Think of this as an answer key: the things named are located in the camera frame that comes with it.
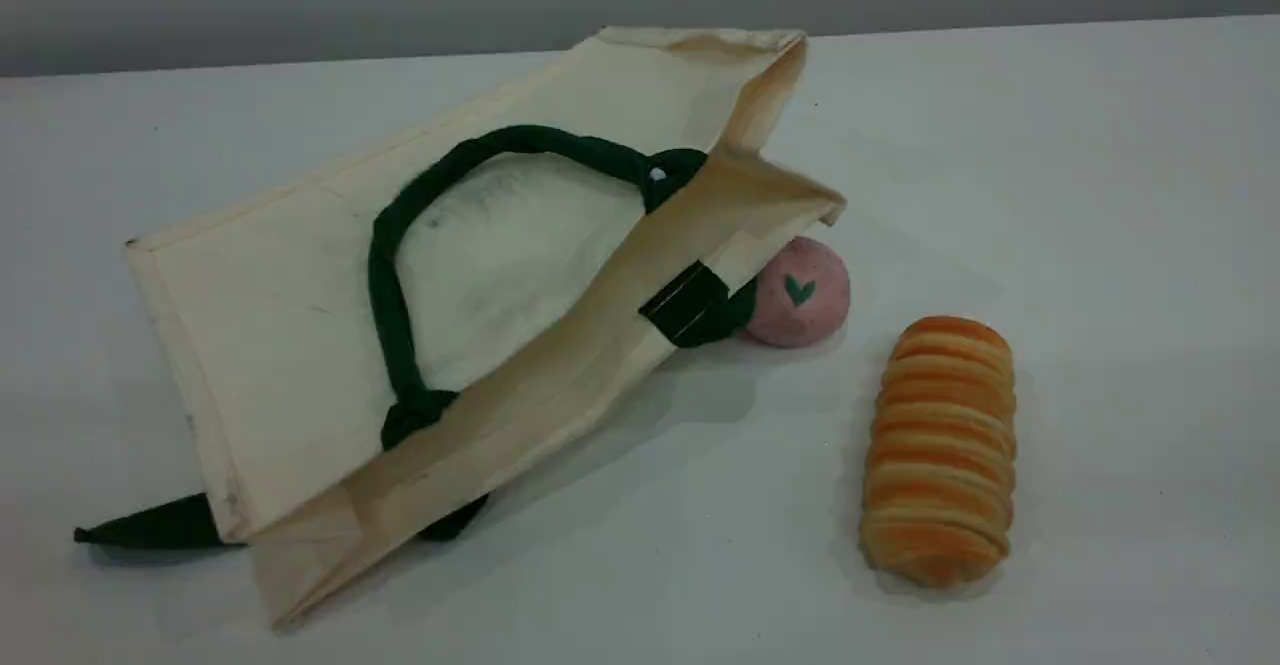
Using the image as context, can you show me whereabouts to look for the cream tote bag green handles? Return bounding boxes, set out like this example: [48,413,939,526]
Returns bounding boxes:
[73,25,849,635]

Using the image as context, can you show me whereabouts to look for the striped golden bread roll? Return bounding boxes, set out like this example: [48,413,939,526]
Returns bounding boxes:
[859,315,1019,589]

